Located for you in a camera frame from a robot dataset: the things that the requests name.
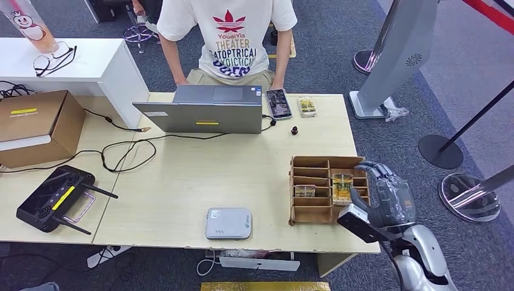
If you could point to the person's left hand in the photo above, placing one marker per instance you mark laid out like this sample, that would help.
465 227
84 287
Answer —
277 85

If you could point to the person's right hand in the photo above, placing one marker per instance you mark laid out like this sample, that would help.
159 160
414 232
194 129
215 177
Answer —
181 82

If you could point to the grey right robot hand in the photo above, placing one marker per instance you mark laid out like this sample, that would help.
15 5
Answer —
391 201

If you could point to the black smartphone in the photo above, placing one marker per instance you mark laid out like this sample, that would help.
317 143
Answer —
278 104

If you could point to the person's left forearm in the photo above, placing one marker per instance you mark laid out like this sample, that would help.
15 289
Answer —
283 60

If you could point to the person's right forearm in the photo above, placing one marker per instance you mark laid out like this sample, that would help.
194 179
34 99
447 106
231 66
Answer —
172 64

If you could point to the person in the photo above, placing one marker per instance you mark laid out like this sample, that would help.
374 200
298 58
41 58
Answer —
229 40
148 10

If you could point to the brown wooden card organizer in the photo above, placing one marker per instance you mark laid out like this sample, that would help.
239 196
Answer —
313 215

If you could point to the grey card reader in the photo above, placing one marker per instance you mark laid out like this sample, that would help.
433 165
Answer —
229 224

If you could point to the stack of printed cards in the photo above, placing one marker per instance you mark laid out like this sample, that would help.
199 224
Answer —
308 107

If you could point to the yellow floor tape outline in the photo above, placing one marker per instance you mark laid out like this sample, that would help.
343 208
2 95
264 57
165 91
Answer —
293 50

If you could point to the grey laptop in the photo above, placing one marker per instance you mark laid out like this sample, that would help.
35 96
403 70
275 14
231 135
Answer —
200 116

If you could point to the small black knob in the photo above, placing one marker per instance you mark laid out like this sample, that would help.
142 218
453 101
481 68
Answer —
294 130

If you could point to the chrome chair base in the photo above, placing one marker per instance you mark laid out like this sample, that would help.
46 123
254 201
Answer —
138 34

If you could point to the black stanchion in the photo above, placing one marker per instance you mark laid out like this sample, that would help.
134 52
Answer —
439 152

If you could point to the chrome stanchion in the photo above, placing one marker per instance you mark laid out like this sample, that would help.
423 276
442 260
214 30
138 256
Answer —
361 62
467 199

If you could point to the white cabinet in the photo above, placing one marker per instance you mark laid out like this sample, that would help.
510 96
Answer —
100 68

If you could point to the clear plastic bag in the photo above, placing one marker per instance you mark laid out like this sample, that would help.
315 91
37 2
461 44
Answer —
395 113

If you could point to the black case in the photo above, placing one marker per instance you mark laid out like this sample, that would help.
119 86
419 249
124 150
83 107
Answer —
102 10

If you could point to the grey kiosk stand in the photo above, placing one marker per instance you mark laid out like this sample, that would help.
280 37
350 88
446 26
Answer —
397 60

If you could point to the black framed eyeglasses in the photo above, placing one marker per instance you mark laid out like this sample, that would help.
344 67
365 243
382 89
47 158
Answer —
45 63

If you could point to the white table foot bar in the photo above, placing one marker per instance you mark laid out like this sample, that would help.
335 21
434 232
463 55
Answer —
257 264

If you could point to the brown cardboard box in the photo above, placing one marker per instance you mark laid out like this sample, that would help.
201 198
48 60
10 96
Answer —
36 120

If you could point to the yellow floor tape strip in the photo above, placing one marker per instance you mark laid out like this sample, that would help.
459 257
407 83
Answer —
261 286

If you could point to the snowman print drink cup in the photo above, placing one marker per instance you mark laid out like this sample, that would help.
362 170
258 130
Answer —
30 26

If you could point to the black device with antennas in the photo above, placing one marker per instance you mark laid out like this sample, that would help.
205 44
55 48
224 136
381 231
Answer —
48 201

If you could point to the white power strip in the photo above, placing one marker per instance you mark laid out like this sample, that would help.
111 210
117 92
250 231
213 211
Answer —
102 257

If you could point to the red barrier belt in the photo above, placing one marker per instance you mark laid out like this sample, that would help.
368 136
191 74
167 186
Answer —
488 13

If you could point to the grey rounded object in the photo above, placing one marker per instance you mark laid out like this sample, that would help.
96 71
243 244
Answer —
40 287

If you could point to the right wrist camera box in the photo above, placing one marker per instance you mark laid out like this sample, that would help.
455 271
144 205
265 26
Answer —
359 223

